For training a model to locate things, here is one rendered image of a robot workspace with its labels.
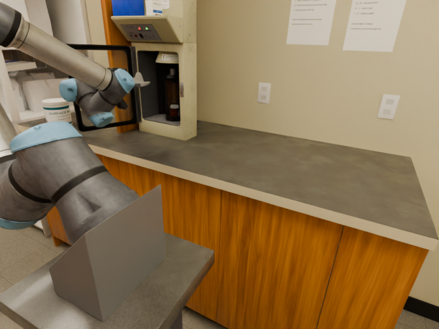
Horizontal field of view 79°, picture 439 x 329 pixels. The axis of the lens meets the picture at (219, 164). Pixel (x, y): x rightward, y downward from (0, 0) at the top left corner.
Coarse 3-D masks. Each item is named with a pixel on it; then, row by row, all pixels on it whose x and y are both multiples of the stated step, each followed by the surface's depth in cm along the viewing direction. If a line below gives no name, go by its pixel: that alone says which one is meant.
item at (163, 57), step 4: (160, 52) 134; (164, 52) 132; (168, 52) 131; (172, 52) 131; (176, 52) 132; (160, 56) 133; (164, 56) 132; (168, 56) 131; (172, 56) 131; (176, 56) 132; (156, 60) 136; (160, 60) 133; (164, 60) 132; (168, 60) 131; (172, 60) 131; (176, 60) 132
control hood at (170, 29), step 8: (112, 16) 121; (120, 16) 119; (128, 16) 117; (136, 16) 115; (144, 16) 113; (152, 16) 111; (160, 16) 110; (168, 16) 109; (120, 24) 123; (152, 24) 115; (160, 24) 114; (168, 24) 112; (176, 24) 115; (160, 32) 118; (168, 32) 116; (176, 32) 116; (128, 40) 133; (136, 40) 131; (144, 40) 128; (152, 40) 126; (160, 40) 123; (168, 40) 121; (176, 40) 119
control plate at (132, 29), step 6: (132, 24) 120; (138, 24) 118; (144, 24) 117; (150, 24) 116; (126, 30) 125; (132, 30) 124; (138, 30) 122; (144, 30) 121; (150, 30) 119; (138, 36) 126; (144, 36) 124; (150, 36) 123; (156, 36) 121
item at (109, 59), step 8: (88, 56) 124; (96, 56) 126; (104, 56) 128; (112, 56) 130; (120, 56) 133; (104, 64) 129; (112, 64) 131; (120, 64) 134; (128, 72) 138; (128, 96) 142; (128, 104) 143; (112, 112) 139; (120, 112) 142; (128, 112) 145; (88, 120) 133; (112, 120) 140; (120, 120) 143; (128, 120) 146
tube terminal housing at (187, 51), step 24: (144, 0) 123; (192, 0) 121; (192, 24) 124; (144, 48) 133; (168, 48) 126; (192, 48) 128; (192, 72) 133; (192, 96) 137; (144, 120) 149; (192, 120) 142
